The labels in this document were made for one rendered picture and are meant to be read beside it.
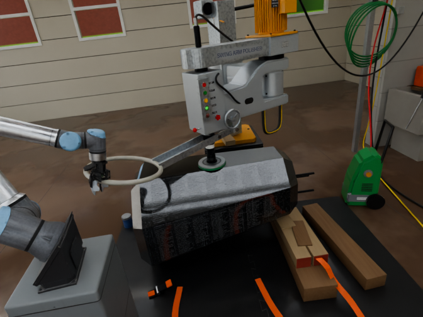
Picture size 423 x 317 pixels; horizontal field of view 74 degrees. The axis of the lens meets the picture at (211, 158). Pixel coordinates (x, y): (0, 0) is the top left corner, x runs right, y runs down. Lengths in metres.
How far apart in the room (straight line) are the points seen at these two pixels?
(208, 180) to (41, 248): 1.16
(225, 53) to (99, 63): 6.63
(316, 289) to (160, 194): 1.29
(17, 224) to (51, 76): 7.47
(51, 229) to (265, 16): 1.90
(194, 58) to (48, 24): 7.01
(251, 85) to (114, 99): 6.63
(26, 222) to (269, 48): 1.84
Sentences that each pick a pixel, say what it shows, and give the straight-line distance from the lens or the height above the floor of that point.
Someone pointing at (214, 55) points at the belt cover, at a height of 1.68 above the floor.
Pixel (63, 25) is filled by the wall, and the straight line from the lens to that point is 8.56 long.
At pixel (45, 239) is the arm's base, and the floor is 1.07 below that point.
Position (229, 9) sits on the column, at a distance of 2.85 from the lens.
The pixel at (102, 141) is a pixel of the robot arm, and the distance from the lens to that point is 1.62.
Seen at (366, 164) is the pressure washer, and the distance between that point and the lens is 3.09.
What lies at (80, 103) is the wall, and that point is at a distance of 8.72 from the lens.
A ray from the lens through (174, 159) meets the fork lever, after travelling 1.95.
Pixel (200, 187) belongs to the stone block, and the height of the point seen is 0.78.
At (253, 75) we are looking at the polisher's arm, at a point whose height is 1.50.
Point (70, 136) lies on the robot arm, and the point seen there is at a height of 1.45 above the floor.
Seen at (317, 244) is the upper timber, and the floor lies 0.25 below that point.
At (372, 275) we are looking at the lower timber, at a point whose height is 0.13.
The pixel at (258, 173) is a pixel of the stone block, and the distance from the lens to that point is 2.18.
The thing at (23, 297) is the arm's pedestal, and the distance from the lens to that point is 1.62.
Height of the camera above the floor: 1.84
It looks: 25 degrees down
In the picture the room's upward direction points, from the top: 7 degrees counter-clockwise
